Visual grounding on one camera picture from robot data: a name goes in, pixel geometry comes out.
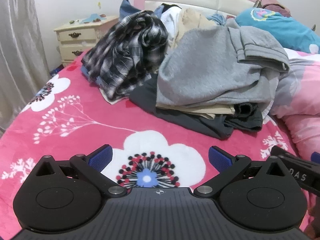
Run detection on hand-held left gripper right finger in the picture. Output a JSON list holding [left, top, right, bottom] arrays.
[[194, 145, 286, 197]]

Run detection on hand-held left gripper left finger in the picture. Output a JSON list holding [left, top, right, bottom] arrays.
[[34, 144, 128, 197]]

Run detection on grey sweatshirt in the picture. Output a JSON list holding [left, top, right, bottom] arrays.
[[155, 19, 290, 117]]

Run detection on beige pants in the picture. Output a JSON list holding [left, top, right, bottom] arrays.
[[156, 102, 237, 120]]

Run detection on dark grey garment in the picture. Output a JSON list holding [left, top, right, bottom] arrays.
[[129, 76, 263, 140]]

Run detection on pink floral fleece blanket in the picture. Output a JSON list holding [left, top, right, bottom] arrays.
[[0, 47, 320, 240]]

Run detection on light pink floral quilt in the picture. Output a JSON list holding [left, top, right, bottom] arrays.
[[269, 47, 320, 155]]

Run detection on navy blue garment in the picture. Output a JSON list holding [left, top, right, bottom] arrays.
[[81, 66, 105, 85]]

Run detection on small blue object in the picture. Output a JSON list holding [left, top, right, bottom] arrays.
[[50, 65, 63, 77]]

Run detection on black white plaid shirt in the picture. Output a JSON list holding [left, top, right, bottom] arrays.
[[81, 10, 169, 104]]

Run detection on cream nightstand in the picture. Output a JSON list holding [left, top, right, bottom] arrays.
[[54, 15, 119, 68]]

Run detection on silver grey curtain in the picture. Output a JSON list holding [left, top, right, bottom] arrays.
[[0, 0, 50, 130]]

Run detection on light blue garment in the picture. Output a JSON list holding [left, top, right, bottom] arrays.
[[207, 14, 237, 26]]

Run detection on light blue toy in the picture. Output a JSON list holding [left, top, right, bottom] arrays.
[[79, 13, 100, 25]]

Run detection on teal printed pillow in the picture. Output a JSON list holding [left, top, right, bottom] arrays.
[[235, 7, 320, 54]]

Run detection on white garment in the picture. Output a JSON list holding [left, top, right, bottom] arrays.
[[160, 5, 183, 48]]

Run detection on blue denim garment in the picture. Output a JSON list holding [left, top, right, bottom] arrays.
[[119, 0, 163, 22]]

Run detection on maroon cloth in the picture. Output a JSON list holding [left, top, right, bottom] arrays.
[[255, 1, 292, 17]]

